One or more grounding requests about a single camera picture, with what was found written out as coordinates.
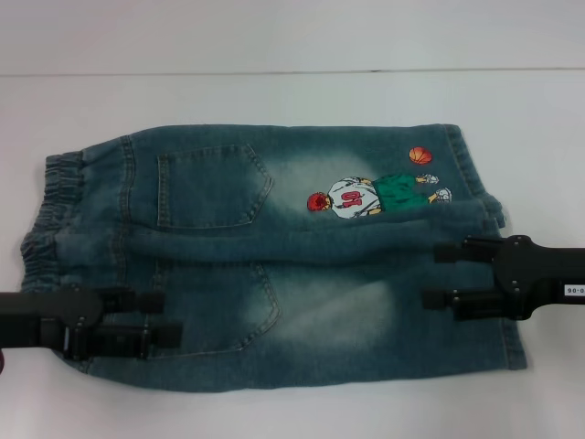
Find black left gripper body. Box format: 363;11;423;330
0;287;105;359

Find blue denim shorts with embroidery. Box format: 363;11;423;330
20;122;531;390

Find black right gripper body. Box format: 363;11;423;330
495;234;585;317

